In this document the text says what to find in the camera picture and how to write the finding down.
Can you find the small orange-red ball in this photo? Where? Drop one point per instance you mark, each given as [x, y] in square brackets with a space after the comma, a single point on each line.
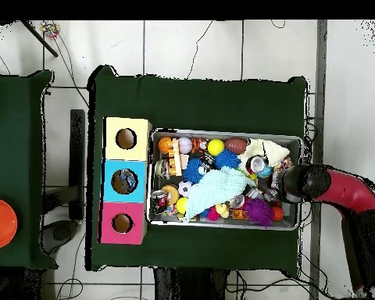
[277, 213]

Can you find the mint green knitted cloth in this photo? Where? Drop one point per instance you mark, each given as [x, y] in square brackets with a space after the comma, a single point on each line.
[218, 187]

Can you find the orange toy building block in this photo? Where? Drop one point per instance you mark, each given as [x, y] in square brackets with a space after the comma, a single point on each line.
[175, 159]

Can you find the black rod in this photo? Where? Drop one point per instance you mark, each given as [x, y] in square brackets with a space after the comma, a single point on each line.
[39, 38]

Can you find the silver mesh bin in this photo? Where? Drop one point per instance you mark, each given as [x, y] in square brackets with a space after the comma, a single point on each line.
[156, 218]

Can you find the blue koosh ball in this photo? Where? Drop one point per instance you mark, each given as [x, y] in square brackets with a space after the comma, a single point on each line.
[227, 159]

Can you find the clear printed plastic wrapper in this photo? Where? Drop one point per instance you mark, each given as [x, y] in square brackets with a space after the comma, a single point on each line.
[127, 180]

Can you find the orange toy basketball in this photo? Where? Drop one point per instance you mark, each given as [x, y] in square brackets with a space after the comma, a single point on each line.
[164, 145]

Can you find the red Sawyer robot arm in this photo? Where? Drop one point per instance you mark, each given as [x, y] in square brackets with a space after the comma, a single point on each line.
[347, 190]

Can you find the orange plastic bowl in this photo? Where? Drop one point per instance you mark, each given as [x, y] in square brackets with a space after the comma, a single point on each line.
[0, 223]

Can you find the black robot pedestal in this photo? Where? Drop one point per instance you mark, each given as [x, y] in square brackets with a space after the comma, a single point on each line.
[187, 286]

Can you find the yellow tennis ball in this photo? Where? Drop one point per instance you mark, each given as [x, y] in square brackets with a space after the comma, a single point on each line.
[182, 205]

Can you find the white toy baseball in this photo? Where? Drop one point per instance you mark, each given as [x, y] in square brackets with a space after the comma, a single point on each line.
[185, 145]

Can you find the wooden box with three holes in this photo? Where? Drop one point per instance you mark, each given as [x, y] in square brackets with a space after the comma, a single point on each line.
[125, 154]

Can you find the purple spiky ball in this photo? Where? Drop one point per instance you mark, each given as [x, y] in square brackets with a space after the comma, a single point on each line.
[258, 212]

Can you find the smooth yellow ball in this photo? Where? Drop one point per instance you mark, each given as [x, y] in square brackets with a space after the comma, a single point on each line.
[216, 147]

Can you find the dark green tablecloth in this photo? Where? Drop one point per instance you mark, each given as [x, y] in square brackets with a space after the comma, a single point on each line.
[15, 156]
[190, 103]

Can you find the brown toy football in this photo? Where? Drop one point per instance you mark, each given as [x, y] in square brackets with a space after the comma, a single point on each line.
[236, 145]

